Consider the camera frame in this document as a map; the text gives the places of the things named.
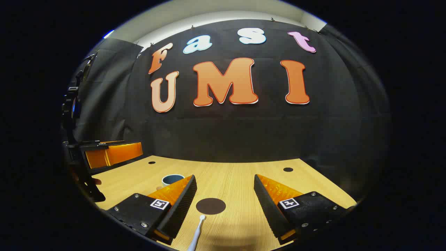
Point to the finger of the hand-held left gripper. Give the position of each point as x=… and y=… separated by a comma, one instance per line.
x=122, y=151

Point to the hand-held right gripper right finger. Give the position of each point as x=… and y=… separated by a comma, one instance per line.
x=268, y=209

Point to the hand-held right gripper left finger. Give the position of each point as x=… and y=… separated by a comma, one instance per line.
x=181, y=209

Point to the dark brown round coaster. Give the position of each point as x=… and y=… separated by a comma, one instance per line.
x=210, y=206

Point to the light blue cup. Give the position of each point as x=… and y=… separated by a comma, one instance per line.
x=171, y=180

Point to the white toothbrush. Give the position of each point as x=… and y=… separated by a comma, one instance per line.
x=195, y=237

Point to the wooden desktop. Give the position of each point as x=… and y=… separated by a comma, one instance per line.
x=237, y=181

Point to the black backdrop cloth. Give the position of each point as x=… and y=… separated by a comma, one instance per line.
x=244, y=129

